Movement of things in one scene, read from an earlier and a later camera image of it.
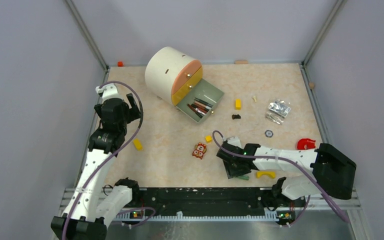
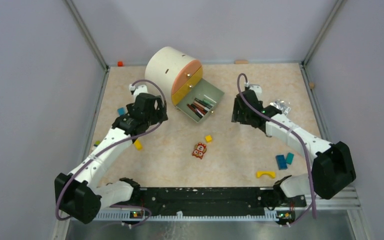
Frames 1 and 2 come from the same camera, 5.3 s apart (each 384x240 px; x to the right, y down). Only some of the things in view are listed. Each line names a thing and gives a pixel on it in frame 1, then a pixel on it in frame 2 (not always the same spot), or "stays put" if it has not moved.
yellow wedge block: x=137 y=144 stays put
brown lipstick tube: x=195 y=111 to x=198 y=105
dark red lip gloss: x=198 y=110 stays put
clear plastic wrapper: x=277 y=111 stays put
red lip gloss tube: x=201 y=108 stays put
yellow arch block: x=272 y=174 stays put
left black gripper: x=132 y=113 to x=159 y=115
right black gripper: x=231 y=172 to x=237 y=116
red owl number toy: x=199 y=150 stays put
